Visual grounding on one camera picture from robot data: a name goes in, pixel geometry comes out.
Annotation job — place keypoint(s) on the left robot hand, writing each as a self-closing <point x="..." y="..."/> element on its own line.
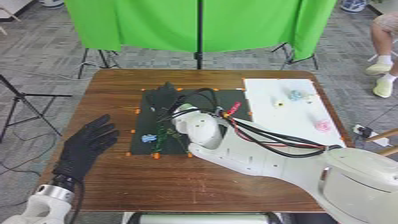
<point x="86" y="146"/>

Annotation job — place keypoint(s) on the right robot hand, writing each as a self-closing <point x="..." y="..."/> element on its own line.
<point x="162" y="98"/>

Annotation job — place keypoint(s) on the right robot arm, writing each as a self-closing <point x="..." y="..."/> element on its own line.
<point x="285" y="160"/>

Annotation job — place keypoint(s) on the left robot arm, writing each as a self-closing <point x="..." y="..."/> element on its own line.
<point x="41" y="206"/>

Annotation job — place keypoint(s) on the blue flower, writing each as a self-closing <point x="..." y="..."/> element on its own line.
<point x="294" y="95"/>
<point x="148" y="137"/>

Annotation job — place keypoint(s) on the dark mat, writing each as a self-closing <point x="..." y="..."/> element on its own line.
<point x="228" y="103"/>

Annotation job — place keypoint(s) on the green sprig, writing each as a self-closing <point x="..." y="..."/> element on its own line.
<point x="178" y="141"/>
<point x="157" y="140"/>

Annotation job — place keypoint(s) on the black tripod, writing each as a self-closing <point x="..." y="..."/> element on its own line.
<point x="24" y="100"/>

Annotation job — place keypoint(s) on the black stand pole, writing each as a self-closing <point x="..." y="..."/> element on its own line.
<point x="200" y="33"/>

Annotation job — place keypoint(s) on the white sheet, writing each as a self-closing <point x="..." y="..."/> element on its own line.
<point x="285" y="116"/>

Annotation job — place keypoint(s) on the pale grey bar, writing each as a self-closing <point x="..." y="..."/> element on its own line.
<point x="201" y="219"/>

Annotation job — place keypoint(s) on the person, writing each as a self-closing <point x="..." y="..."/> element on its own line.
<point x="384" y="66"/>

